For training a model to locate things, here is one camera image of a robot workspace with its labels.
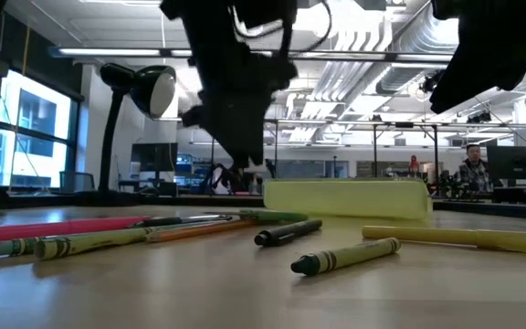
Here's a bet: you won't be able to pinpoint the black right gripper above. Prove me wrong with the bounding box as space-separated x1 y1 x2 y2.
428 0 526 115

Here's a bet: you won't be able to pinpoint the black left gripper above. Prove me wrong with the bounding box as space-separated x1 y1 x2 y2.
181 27 299 169

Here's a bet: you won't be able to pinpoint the green-handled scissors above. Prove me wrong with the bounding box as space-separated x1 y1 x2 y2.
205 208 310 224

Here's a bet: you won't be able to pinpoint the black marker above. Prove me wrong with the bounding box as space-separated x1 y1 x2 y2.
253 218 324 248

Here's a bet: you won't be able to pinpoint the orange pencil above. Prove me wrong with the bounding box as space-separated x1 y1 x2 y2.
145 218 264 244

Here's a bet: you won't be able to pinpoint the black pen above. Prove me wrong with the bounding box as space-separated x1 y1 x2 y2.
128 213 235 229

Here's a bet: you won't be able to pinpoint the yellow translucent supply box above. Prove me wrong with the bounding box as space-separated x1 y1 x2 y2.
263 177 434 221

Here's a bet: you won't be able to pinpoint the yellow highlighter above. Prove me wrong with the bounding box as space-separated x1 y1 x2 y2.
361 224 526 257

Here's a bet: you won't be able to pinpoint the dark green crayon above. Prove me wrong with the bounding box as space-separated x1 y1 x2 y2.
289 237 403 277

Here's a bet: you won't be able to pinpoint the yellow-green crayon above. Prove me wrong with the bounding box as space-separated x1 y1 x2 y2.
33 226 154 262
0 236 47 258

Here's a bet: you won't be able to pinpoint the pink highlighter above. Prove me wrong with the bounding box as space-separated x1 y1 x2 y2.
0 215 151 247

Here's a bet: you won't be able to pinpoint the black computer monitor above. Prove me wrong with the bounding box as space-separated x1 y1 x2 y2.
486 145 526 180
130 142 179 173

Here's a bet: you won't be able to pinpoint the black desk lamp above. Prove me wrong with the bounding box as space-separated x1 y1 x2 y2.
97 62 178 196

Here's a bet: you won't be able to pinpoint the overhead light bar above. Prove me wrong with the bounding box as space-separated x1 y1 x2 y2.
47 45 526 65

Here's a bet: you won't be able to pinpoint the large glass window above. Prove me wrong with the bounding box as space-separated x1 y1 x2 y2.
0 68 80 191

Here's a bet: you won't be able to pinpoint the black ceiling-mounted camera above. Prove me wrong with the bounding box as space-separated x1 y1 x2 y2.
419 71 443 95

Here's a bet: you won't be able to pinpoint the silver ceiling air duct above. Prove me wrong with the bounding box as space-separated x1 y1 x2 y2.
374 0 463 97

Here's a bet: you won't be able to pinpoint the black aluminium table frame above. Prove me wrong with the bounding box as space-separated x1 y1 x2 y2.
0 191 526 221

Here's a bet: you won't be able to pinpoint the black background rig frame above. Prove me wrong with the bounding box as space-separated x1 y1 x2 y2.
210 117 440 180

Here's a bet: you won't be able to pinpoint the wire waste bin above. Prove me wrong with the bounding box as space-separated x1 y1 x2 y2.
58 170 96 194

